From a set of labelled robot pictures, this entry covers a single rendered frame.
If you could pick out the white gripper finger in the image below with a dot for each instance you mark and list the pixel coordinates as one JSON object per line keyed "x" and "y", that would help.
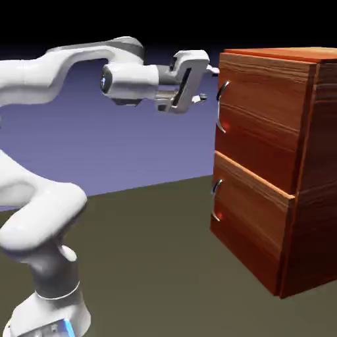
{"x": 212, "y": 69}
{"x": 198, "y": 98}

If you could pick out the small wooden cabinet door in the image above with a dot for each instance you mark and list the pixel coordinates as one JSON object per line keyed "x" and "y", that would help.
{"x": 250, "y": 223}

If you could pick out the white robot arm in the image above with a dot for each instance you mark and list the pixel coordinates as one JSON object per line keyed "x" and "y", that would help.
{"x": 39, "y": 76}

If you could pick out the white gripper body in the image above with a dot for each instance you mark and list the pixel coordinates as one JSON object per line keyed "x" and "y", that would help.
{"x": 193, "y": 71}

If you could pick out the reddish wooden cabinet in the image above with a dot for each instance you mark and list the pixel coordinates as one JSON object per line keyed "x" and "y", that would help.
{"x": 302, "y": 171}

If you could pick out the large wooden cabinet door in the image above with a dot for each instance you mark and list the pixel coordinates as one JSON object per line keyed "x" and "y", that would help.
{"x": 263, "y": 118}

